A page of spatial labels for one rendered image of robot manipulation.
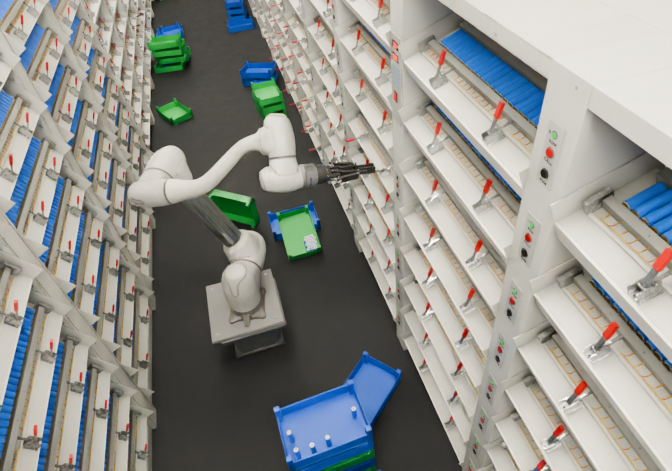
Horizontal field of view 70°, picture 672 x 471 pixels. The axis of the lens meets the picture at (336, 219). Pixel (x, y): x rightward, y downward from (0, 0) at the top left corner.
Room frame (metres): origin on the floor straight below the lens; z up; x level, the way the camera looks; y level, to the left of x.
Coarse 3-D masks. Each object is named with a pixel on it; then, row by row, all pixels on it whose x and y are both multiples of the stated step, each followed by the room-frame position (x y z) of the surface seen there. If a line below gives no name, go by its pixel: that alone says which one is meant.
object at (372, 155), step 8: (352, 112) 1.95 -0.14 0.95; (360, 112) 1.94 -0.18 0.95; (352, 120) 1.95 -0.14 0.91; (352, 128) 1.89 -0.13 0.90; (360, 128) 1.86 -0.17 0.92; (368, 136) 1.79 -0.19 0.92; (360, 144) 1.76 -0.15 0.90; (368, 144) 1.73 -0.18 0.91; (368, 152) 1.68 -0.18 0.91; (376, 152) 1.66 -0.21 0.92; (376, 160) 1.61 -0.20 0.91; (376, 168) 1.57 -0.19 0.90; (384, 184) 1.46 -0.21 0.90; (392, 184) 1.44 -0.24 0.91; (392, 192) 1.35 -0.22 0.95
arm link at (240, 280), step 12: (240, 264) 1.52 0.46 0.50; (252, 264) 1.56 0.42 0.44; (228, 276) 1.46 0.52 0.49; (240, 276) 1.45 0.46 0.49; (252, 276) 1.47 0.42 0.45; (228, 288) 1.43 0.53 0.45; (240, 288) 1.42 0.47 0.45; (252, 288) 1.44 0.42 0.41; (228, 300) 1.43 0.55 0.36; (240, 300) 1.40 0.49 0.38; (252, 300) 1.42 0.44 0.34
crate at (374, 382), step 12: (360, 360) 1.21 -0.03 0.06; (372, 360) 1.21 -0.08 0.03; (360, 372) 1.17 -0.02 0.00; (372, 372) 1.17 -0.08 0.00; (384, 372) 1.16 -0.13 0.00; (396, 372) 1.11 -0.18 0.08; (360, 384) 1.11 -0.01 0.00; (372, 384) 1.11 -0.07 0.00; (384, 384) 1.10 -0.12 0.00; (396, 384) 1.08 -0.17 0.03; (360, 396) 1.05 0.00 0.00; (372, 396) 1.05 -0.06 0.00; (384, 396) 1.04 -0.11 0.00; (372, 408) 0.99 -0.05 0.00; (372, 420) 0.91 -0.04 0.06
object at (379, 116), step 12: (348, 72) 1.95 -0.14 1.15; (360, 72) 1.93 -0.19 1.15; (348, 84) 1.92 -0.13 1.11; (360, 84) 1.78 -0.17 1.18; (360, 96) 1.77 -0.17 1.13; (372, 96) 1.76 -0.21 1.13; (360, 108) 1.72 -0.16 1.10; (372, 108) 1.68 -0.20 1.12; (384, 108) 1.62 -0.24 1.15; (372, 120) 1.61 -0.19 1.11; (384, 120) 1.51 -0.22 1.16; (384, 132) 1.51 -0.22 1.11; (384, 144) 1.45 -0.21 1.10
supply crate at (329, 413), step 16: (352, 384) 0.87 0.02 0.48; (304, 400) 0.84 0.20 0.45; (320, 400) 0.86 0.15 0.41; (336, 400) 0.85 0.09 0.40; (352, 400) 0.84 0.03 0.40; (288, 416) 0.82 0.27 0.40; (304, 416) 0.81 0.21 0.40; (320, 416) 0.80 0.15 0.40; (336, 416) 0.79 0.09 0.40; (304, 432) 0.75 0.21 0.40; (320, 432) 0.74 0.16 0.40; (336, 432) 0.73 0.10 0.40; (352, 432) 0.73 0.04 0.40; (368, 432) 0.69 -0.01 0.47; (288, 448) 0.70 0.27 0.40; (304, 448) 0.69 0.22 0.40; (320, 448) 0.69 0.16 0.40; (336, 448) 0.66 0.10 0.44; (288, 464) 0.63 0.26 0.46; (304, 464) 0.64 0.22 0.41
